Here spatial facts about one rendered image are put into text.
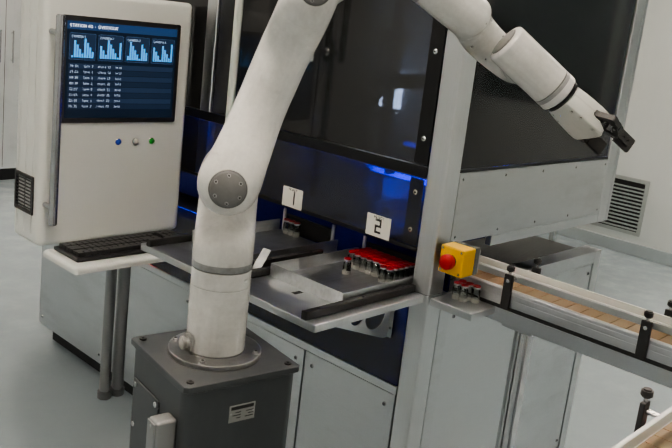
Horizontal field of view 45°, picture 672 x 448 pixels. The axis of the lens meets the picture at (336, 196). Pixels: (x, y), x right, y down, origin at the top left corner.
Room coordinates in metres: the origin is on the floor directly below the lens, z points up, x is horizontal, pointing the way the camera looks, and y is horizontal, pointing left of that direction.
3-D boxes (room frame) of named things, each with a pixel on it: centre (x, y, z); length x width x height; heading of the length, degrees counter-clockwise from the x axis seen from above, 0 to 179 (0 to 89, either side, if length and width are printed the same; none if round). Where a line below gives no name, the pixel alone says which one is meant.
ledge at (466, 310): (1.99, -0.37, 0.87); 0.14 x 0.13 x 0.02; 138
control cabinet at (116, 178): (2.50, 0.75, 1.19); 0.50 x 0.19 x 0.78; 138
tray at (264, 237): (2.28, 0.19, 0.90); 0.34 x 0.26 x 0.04; 138
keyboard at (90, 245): (2.34, 0.61, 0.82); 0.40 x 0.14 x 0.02; 137
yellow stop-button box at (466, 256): (1.97, -0.33, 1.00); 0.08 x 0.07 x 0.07; 138
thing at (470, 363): (3.05, 0.16, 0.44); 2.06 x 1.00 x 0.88; 48
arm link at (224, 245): (1.57, 0.21, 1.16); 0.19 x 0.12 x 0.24; 7
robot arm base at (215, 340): (1.54, 0.21, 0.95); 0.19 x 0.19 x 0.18
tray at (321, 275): (2.05, -0.06, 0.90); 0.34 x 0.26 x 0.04; 138
